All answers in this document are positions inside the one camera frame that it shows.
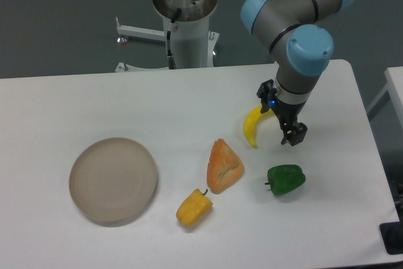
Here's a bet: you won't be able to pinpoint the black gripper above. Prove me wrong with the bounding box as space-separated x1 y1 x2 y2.
256 79 307 146

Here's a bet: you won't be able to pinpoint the green bell pepper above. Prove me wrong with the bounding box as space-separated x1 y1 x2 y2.
265 164 306 196

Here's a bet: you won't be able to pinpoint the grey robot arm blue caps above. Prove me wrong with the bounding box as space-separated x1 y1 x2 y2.
152 0 354 146

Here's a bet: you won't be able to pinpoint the yellow bell pepper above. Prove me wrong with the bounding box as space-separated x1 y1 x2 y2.
176 188 213 227

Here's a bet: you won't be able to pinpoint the yellow banana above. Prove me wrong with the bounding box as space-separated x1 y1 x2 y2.
242 105 274 149

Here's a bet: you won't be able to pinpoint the orange triangular pastry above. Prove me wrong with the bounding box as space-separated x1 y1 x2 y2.
207 139 244 194

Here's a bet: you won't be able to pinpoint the white side table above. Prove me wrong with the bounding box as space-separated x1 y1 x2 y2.
365 66 403 126

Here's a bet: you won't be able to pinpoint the black device at table edge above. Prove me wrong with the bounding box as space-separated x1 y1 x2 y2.
379 221 403 255

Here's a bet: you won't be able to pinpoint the beige round plate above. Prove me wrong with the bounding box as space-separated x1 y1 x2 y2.
69 137 158 227

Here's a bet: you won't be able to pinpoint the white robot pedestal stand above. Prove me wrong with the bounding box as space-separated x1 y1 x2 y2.
116 0 219 69

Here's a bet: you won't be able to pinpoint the black cable on pedestal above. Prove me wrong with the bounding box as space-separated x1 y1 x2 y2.
166 8 182 70

